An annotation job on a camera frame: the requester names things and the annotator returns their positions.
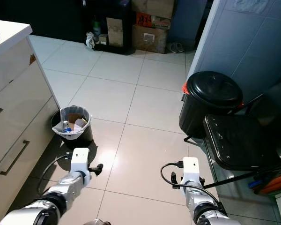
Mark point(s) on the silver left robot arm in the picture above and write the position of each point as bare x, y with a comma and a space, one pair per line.
65, 187

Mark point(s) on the small black lined waste bin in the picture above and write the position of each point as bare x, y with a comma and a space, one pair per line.
82, 137

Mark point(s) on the clear plastic bottle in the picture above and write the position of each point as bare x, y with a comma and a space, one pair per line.
66, 126

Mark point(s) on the cardboard scrap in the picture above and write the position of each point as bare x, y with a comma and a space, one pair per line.
75, 117

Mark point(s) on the glass top table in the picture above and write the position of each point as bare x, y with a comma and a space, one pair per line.
239, 197

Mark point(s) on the black rectangular tray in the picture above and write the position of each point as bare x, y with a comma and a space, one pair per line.
239, 140

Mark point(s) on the large black lidded bin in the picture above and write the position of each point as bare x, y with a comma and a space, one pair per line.
213, 89

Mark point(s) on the orange plastic item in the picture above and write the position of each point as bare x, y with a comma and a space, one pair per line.
276, 183

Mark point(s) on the white drawer cabinet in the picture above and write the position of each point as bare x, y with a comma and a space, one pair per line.
14, 93

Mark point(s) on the white plastic bag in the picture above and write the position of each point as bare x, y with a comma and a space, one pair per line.
90, 40

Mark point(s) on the pale slipper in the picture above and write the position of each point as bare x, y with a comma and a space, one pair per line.
172, 47
181, 47

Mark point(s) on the flat cardboard panel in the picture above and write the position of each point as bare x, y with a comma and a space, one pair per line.
114, 32

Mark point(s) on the cardboard box with white label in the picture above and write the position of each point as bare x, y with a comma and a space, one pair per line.
150, 40

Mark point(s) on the black shelf unit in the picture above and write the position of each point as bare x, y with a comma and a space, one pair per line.
103, 11

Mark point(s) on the plain cardboard box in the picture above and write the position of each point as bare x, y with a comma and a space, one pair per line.
152, 7

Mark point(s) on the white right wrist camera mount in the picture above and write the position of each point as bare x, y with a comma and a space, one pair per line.
190, 168

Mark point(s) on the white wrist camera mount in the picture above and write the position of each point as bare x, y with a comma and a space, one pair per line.
190, 168
79, 159

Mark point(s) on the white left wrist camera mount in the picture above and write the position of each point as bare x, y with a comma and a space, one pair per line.
79, 159

